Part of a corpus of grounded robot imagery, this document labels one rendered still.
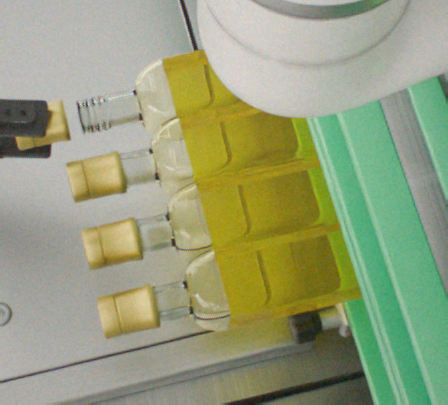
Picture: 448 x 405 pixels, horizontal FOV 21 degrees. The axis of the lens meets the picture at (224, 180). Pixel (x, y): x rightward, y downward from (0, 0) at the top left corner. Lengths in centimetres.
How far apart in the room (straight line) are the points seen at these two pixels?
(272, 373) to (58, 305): 20
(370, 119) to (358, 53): 35
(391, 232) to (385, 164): 5
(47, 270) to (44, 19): 26
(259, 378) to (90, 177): 25
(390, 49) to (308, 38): 7
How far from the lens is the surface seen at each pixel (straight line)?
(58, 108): 100
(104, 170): 97
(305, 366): 110
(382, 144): 86
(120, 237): 95
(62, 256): 110
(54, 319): 108
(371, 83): 56
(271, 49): 51
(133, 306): 93
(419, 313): 82
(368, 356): 98
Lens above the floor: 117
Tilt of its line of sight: 8 degrees down
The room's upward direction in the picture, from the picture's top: 103 degrees counter-clockwise
